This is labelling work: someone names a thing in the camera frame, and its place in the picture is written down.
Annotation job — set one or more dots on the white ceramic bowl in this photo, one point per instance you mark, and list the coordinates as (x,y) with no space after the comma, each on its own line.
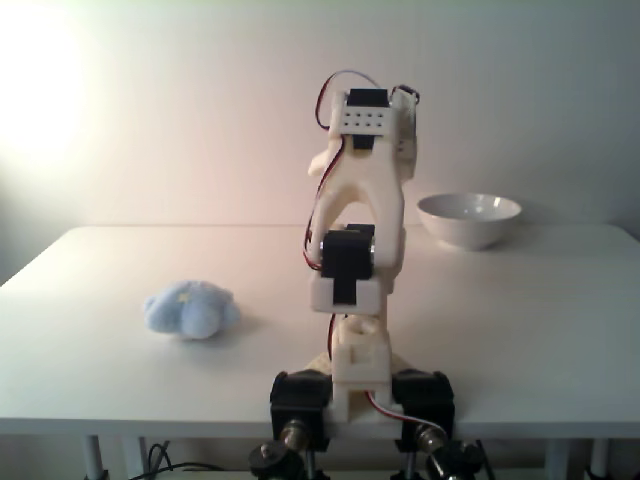
(467,227)

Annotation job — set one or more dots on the black table clamp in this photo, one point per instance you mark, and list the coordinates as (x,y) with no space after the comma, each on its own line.
(425,400)
(300,400)

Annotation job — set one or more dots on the white table leg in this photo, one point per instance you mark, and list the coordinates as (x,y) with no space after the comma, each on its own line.
(95,457)
(555,460)
(597,460)

